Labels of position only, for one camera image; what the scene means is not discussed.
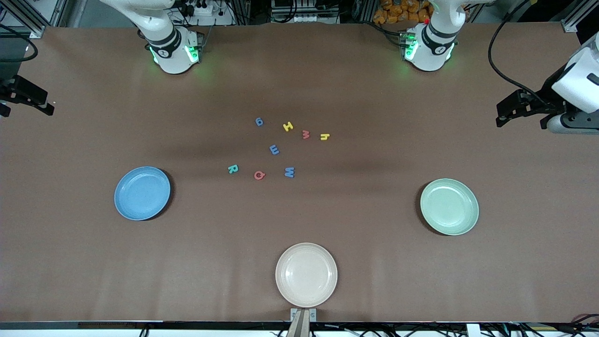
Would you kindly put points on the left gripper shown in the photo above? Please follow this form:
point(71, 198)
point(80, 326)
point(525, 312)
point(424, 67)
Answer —
point(548, 95)

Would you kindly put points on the teal letter R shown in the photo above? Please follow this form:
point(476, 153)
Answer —
point(232, 169)

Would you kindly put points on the blue letter W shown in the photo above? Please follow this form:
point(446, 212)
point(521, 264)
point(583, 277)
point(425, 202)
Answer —
point(289, 172)

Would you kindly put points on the red letter Q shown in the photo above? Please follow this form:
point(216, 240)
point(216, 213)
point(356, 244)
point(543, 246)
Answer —
point(256, 177)

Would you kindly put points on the blue letter E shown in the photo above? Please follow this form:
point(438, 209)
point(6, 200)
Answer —
point(274, 150)

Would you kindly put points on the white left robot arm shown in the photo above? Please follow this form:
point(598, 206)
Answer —
point(428, 56)

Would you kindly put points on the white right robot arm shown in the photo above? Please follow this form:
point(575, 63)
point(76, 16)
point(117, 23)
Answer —
point(171, 58)

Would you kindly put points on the green plate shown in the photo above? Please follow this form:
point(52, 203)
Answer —
point(449, 207)

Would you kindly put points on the blue plate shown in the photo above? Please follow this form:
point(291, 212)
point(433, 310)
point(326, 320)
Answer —
point(140, 194)

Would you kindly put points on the beige plate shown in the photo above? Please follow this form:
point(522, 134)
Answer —
point(306, 275)

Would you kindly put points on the orange bag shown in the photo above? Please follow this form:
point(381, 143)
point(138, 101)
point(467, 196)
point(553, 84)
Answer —
point(398, 11)

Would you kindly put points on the brown table cover sheet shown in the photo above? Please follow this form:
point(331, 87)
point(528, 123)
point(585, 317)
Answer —
point(70, 257)

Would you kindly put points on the white power strip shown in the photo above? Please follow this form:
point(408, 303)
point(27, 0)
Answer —
point(304, 18)
point(220, 19)

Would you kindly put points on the aluminium frame post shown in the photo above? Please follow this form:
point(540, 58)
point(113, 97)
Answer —
point(570, 25)
point(37, 32)

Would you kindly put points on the black table edge rail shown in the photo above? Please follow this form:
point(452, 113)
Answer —
point(210, 324)

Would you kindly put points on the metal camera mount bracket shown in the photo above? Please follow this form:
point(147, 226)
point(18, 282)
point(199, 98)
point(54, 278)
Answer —
point(303, 323)

